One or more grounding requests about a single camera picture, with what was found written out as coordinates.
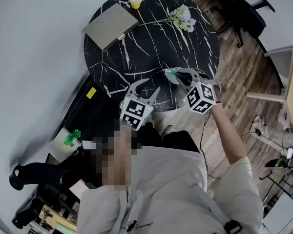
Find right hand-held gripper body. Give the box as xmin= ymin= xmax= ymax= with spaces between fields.
xmin=182 ymin=69 xmax=217 ymax=116

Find person's black trousers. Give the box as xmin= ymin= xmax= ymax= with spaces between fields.
xmin=136 ymin=124 xmax=201 ymax=153

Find black lapel clip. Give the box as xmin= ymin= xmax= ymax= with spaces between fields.
xmin=126 ymin=219 xmax=138 ymax=233

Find light wooden desk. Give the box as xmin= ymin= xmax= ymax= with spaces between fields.
xmin=246 ymin=45 xmax=293 ymax=129

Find person's right hand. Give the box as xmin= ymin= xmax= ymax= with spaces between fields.
xmin=210 ymin=81 xmax=222 ymax=106

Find person's right forearm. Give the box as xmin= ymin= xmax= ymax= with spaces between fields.
xmin=209 ymin=102 xmax=250 ymax=167

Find person's right grey shoe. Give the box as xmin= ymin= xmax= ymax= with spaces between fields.
xmin=161 ymin=125 xmax=177 ymax=138

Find green plastic bottle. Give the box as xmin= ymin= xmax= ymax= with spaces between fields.
xmin=62 ymin=129 xmax=82 ymax=148

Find person's white shirt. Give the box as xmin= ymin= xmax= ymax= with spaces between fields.
xmin=77 ymin=145 xmax=264 ymax=234

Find black case with yellow label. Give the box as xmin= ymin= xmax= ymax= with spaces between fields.
xmin=48 ymin=74 xmax=123 ymax=156

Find grey shoulder strap with buckle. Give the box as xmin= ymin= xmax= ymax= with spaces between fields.
xmin=190 ymin=183 xmax=244 ymax=234

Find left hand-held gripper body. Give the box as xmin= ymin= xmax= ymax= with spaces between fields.
xmin=119 ymin=94 xmax=154 ymax=131

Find black tripod stand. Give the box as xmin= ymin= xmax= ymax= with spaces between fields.
xmin=258 ymin=172 xmax=293 ymax=204

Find grey flat box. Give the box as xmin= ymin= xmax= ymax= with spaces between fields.
xmin=82 ymin=2 xmax=139 ymax=53

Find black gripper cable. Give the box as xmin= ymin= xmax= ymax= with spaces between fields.
xmin=199 ymin=111 xmax=222 ymax=180

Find white smartphone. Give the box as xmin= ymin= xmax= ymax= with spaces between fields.
xmin=82 ymin=140 xmax=97 ymax=151

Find artificial flower bouquet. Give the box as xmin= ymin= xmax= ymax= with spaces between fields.
xmin=139 ymin=4 xmax=197 ymax=33

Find black and green equipment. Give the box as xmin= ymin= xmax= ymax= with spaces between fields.
xmin=265 ymin=158 xmax=293 ymax=180

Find black floor cable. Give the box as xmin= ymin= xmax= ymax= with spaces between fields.
xmin=241 ymin=128 xmax=291 ymax=153

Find white cardboard box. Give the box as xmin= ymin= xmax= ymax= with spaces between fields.
xmin=48 ymin=127 xmax=83 ymax=163

